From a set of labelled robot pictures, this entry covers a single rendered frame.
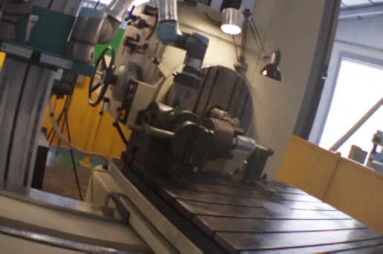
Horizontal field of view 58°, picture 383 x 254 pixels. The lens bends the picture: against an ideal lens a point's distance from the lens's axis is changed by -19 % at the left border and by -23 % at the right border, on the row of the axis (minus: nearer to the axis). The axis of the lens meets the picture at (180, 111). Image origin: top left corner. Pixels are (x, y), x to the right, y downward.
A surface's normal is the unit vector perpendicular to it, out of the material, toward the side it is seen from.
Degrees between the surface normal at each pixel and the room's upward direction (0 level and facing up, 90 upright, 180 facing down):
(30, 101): 90
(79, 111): 90
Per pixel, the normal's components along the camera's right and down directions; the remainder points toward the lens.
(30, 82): 0.43, 0.22
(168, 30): -0.18, 0.11
